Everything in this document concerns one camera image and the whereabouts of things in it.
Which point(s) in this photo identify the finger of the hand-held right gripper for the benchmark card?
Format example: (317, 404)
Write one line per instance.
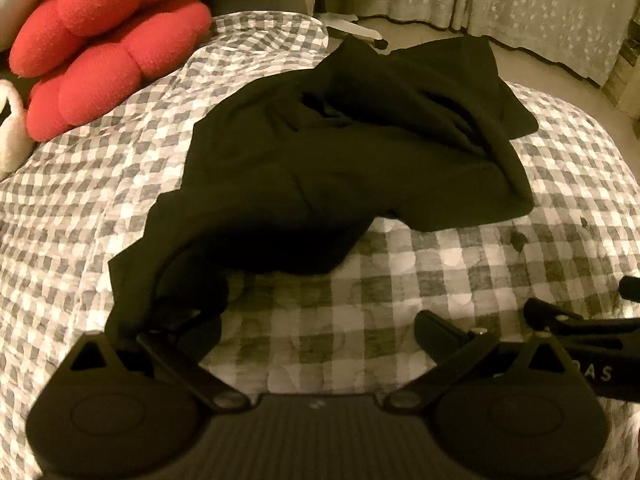
(590, 329)
(631, 290)

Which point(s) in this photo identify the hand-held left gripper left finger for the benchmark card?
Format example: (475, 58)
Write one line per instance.
(185, 370)

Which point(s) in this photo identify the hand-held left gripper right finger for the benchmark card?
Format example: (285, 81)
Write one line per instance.
(432, 332)

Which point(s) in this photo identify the black garment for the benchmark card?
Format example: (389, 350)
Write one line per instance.
(340, 150)

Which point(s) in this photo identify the grey checkered blanket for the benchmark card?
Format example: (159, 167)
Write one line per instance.
(100, 210)

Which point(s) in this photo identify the white fluffy earmuffs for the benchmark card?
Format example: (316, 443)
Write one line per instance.
(12, 140)

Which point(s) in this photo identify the star-patterned curtain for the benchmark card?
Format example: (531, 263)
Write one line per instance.
(525, 0)

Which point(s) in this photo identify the white office chair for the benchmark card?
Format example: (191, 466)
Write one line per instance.
(350, 25)

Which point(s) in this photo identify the red puffy cushion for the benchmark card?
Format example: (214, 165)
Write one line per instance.
(100, 60)

